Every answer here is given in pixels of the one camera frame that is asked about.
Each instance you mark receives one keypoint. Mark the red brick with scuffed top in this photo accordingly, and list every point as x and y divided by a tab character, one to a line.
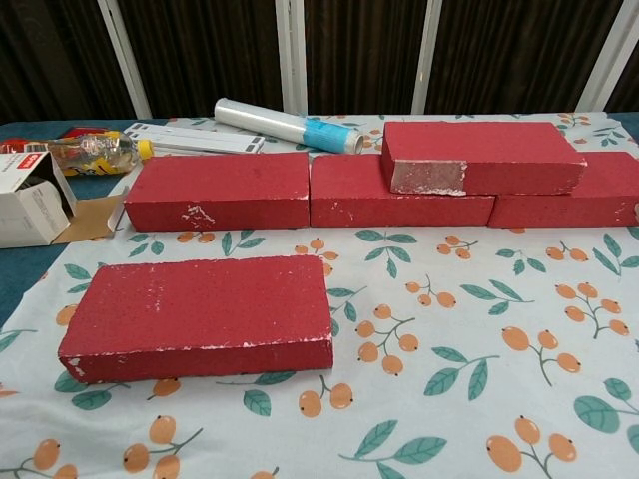
199	304

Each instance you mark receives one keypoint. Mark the red brick with taped end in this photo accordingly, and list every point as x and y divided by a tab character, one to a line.
479	144

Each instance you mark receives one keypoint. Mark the red foam brick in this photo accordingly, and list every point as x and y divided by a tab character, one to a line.
564	212
349	184
219	179

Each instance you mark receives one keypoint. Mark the clear film roll blue label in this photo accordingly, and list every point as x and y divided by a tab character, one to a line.
269	122

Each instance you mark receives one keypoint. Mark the long white flat box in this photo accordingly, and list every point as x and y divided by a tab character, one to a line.
165	129
209	142

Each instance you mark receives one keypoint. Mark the floral fruit print tablecloth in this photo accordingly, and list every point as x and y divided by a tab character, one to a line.
449	309

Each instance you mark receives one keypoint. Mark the orange drink plastic bottle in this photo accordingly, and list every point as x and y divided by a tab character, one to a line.
100	152

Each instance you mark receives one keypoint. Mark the red flat case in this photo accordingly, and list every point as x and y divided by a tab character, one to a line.
82	132

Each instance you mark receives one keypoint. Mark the white desk lamp carton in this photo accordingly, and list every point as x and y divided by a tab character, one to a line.
30	209

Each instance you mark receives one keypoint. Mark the dark folding screen white frame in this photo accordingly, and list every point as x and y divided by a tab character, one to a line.
359	50

